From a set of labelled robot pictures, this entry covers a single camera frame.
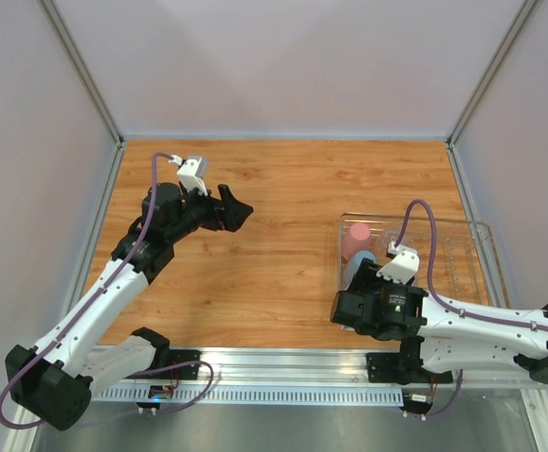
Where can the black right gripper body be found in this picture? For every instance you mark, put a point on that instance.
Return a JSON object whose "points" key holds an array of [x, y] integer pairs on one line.
{"points": [[349, 308]]}

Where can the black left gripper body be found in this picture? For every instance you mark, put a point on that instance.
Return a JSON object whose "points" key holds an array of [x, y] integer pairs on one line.
{"points": [[199, 211]]}

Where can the blue plastic cup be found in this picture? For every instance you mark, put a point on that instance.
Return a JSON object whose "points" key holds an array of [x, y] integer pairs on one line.
{"points": [[353, 265]]}

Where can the pink plastic cup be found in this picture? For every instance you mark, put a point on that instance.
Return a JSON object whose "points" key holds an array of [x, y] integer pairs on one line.
{"points": [[357, 238]]}

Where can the clear glass cup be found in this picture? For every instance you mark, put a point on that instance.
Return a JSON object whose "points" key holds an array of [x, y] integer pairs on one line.
{"points": [[386, 238]]}

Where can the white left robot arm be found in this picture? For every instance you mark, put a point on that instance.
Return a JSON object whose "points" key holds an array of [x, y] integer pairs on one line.
{"points": [[57, 377]]}

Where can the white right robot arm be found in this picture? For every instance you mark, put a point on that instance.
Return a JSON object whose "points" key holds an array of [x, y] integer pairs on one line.
{"points": [[438, 336]]}

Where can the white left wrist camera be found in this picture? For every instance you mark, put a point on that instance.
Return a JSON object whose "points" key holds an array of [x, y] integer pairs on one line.
{"points": [[190, 173]]}

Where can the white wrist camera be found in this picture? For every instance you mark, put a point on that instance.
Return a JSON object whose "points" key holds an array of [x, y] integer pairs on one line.
{"points": [[403, 265], [190, 173]]}

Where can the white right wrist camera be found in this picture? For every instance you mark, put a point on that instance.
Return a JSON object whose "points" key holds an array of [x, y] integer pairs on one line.
{"points": [[403, 265]]}

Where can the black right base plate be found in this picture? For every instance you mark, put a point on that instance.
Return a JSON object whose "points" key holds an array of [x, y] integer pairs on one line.
{"points": [[394, 367]]}

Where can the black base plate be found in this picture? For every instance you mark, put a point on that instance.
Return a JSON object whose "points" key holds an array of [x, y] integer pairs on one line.
{"points": [[394, 367], [181, 364]]}

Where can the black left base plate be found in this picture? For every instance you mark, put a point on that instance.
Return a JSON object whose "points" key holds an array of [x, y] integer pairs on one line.
{"points": [[181, 364]]}

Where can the aluminium front rail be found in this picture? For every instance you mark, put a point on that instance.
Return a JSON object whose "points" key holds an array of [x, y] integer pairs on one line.
{"points": [[262, 370]]}

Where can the white slotted cable duct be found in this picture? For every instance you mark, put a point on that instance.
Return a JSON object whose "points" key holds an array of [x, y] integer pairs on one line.
{"points": [[355, 396]]}

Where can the aluminium frame post left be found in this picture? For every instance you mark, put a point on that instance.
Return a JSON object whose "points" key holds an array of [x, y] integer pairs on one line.
{"points": [[67, 42]]}

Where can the aluminium frame post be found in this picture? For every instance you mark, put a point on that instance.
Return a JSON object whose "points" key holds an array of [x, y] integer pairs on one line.
{"points": [[499, 57], [67, 42]]}

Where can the aluminium frame post right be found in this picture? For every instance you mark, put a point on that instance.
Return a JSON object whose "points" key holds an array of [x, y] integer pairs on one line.
{"points": [[499, 57]]}

